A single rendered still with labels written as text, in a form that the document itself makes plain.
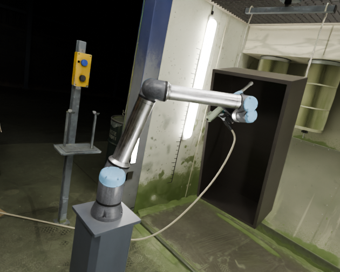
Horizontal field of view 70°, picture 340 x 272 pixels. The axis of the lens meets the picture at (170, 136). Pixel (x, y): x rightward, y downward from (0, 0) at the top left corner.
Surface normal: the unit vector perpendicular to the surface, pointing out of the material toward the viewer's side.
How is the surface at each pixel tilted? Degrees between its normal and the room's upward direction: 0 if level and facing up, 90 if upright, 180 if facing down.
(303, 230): 57
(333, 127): 90
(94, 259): 90
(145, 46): 90
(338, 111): 90
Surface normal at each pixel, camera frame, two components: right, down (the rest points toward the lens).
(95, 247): -0.04, 0.22
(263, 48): -0.72, 0.01
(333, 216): -0.50, -0.51
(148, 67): 0.66, 0.30
